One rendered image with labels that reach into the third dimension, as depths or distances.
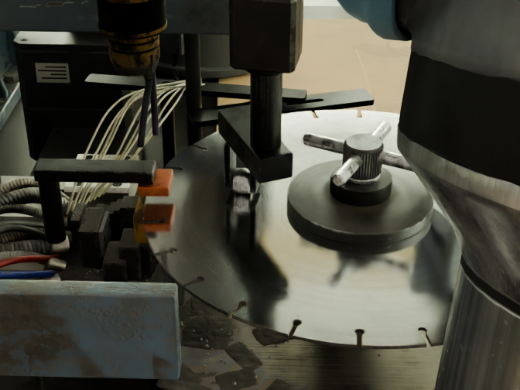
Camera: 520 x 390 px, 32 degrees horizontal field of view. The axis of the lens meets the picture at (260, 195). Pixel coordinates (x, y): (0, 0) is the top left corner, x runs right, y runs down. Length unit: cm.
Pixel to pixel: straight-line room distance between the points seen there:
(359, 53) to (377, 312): 94
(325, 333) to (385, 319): 4
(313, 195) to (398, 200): 6
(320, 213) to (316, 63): 79
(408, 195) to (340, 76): 72
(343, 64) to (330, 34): 13
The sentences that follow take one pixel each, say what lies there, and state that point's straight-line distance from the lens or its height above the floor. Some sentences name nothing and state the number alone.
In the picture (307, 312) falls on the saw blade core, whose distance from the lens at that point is 59.
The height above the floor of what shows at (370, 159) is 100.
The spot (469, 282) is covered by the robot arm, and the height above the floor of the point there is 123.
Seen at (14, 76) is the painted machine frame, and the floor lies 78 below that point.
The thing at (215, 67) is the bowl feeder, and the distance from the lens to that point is 137.
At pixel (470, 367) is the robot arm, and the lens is 16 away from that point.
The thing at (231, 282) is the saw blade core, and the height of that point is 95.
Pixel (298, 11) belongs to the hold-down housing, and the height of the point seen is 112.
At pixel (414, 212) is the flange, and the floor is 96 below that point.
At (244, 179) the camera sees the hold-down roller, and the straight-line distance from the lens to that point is 70.
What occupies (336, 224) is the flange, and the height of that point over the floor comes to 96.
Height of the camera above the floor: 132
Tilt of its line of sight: 31 degrees down
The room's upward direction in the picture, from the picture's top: straight up
